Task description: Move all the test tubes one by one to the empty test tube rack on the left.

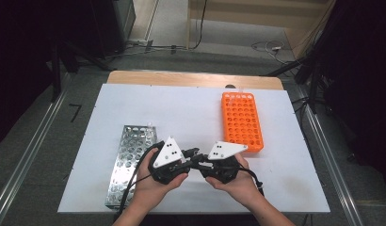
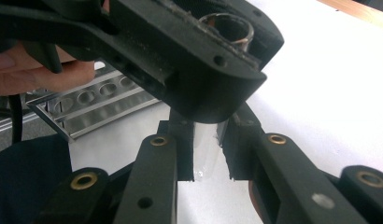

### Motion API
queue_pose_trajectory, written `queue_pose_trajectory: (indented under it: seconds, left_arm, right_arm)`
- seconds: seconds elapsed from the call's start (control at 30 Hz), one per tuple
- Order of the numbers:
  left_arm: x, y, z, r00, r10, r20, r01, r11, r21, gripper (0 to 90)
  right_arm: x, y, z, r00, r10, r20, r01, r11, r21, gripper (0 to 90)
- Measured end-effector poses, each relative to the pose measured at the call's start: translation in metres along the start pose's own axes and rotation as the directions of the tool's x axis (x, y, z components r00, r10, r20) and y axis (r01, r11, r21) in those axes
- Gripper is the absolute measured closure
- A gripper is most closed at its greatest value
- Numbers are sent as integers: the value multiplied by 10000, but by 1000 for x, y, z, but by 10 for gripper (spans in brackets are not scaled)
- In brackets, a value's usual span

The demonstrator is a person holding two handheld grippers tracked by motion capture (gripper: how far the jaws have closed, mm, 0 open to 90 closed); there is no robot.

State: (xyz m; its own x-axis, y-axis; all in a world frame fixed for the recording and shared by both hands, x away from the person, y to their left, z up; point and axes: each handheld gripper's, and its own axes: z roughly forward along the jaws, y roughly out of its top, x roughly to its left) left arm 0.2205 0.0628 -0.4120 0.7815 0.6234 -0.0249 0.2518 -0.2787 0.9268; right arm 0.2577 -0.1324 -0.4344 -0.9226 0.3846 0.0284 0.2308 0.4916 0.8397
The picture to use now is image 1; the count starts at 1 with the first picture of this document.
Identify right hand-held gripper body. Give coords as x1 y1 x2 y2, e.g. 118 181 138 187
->
199 140 249 185

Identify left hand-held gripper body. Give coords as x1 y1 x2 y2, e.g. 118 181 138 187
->
148 136 191 186

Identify orange test tube rack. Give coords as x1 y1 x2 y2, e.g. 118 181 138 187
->
221 91 265 153

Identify metal test tube rack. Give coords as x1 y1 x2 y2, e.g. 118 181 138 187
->
105 124 158 211

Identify person's right hand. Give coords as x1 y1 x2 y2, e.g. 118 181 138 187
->
204 153 262 206

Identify person's left hand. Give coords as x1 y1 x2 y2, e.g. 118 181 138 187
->
135 147 189 203

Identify white board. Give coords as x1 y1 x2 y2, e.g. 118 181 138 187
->
57 83 331 215

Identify wooden table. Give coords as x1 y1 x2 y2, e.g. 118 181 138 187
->
106 70 284 91

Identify black stand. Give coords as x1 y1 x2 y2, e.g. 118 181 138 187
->
260 56 331 116
49 39 115 103

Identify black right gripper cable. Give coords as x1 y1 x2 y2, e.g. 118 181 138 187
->
236 166 265 197

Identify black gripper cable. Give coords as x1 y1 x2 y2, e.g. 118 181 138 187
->
236 166 265 197
114 140 167 222

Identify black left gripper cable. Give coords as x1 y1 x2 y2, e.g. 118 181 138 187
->
114 140 167 222

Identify black floor cables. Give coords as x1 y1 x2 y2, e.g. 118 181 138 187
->
105 39 190 60

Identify aluminium floor rail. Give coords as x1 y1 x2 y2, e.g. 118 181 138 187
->
0 72 72 226
296 86 366 226

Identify white floor cable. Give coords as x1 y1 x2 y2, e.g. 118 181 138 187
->
250 40 296 65

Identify black hanging cable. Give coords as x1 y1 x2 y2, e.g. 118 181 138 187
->
189 0 209 51

